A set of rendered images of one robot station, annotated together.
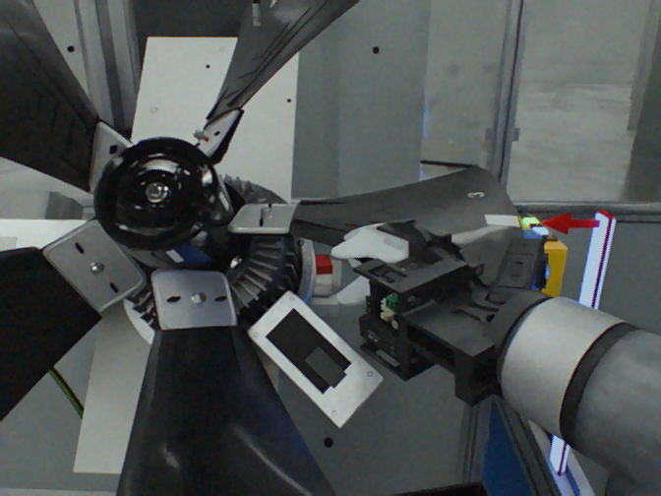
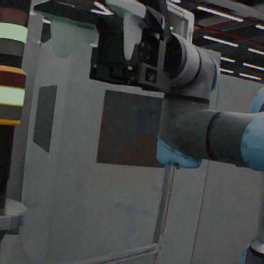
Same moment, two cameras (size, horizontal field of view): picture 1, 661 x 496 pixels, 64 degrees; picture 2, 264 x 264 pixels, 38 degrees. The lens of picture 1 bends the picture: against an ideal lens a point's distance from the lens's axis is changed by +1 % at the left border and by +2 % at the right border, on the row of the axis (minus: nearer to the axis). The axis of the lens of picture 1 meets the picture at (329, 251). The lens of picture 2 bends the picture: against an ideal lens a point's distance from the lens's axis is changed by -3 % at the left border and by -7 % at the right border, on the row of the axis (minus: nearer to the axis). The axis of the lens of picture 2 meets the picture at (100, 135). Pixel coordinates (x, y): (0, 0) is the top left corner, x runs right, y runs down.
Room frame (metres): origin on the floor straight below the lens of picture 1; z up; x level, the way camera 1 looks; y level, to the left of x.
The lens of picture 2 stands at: (0.25, 0.24, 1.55)
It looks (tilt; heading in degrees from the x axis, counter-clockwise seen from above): 3 degrees down; 313
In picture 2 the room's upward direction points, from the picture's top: 7 degrees clockwise
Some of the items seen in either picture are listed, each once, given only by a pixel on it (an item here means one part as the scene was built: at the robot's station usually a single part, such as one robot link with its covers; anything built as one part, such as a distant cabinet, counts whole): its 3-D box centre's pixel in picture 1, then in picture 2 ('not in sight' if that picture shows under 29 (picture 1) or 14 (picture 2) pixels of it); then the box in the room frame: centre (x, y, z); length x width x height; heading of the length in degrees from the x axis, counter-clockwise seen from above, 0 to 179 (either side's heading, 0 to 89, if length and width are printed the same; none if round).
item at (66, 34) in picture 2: not in sight; (63, 31); (0.59, -0.04, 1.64); 0.09 x 0.03 x 0.06; 76
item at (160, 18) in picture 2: not in sight; (142, 22); (0.52, -0.10, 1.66); 0.09 x 0.05 x 0.02; 119
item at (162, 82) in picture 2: not in sight; (140, 53); (0.56, -0.15, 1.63); 0.12 x 0.08 x 0.09; 97
